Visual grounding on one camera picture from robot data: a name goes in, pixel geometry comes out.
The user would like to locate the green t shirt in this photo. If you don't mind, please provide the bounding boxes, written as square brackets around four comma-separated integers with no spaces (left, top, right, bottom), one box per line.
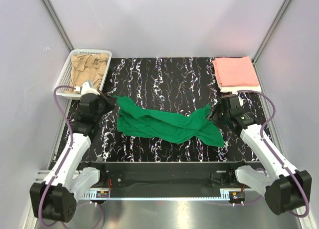
[117,96,224,147]

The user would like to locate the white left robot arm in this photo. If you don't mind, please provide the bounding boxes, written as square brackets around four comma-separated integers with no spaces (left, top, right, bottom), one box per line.
[29,93,115,226]

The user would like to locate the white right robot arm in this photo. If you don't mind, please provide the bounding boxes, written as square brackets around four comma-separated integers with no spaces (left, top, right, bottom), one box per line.
[208,94,312,218]

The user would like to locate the folded cream t shirt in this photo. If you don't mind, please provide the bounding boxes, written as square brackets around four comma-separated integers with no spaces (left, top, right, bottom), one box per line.
[216,80,262,93]

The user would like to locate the white plastic basket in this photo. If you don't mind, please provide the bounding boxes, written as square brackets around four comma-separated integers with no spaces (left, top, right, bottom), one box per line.
[55,49,112,100]

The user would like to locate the folded pink t shirt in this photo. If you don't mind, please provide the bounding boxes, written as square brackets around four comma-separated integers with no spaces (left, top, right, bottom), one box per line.
[213,56,260,87]

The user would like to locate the beige crumpled t shirt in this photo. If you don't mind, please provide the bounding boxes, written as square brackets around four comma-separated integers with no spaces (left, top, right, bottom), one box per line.
[69,53,109,89]

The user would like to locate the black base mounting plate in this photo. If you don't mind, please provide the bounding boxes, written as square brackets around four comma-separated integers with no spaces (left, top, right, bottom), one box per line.
[74,161,257,199]

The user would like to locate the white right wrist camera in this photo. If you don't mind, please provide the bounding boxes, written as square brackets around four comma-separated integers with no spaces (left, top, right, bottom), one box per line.
[236,95,244,107]

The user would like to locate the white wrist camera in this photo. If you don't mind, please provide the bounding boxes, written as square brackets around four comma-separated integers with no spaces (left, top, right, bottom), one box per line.
[74,81,100,95]
[236,95,244,107]

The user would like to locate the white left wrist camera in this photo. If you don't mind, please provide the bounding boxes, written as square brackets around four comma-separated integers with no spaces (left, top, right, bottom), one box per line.
[74,81,100,95]

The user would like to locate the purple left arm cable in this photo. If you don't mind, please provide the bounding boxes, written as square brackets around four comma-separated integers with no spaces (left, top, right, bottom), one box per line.
[39,85,108,228]

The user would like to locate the white slotted cable duct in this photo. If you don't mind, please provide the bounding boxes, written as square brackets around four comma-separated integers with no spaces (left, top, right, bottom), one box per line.
[80,187,242,201]

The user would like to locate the left aluminium frame post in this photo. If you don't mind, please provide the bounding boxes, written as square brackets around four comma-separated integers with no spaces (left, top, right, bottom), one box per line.
[40,0,74,52]

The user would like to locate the aluminium frame post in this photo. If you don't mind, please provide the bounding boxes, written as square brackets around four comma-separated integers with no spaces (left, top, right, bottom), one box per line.
[252,0,293,64]
[40,0,74,52]

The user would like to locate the right aluminium frame post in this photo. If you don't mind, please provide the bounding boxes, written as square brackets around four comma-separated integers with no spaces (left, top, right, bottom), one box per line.
[252,0,293,64]

